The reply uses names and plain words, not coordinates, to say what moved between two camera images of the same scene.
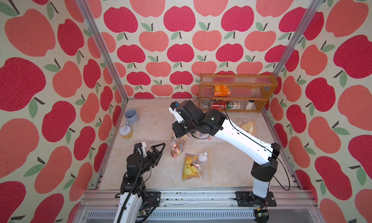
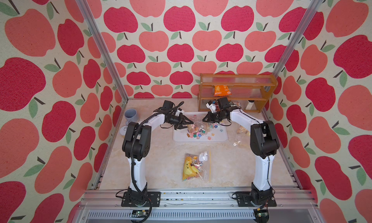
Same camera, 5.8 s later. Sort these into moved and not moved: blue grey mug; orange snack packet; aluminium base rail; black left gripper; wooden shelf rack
Moved: black left gripper
Not moved: orange snack packet; blue grey mug; aluminium base rail; wooden shelf rack
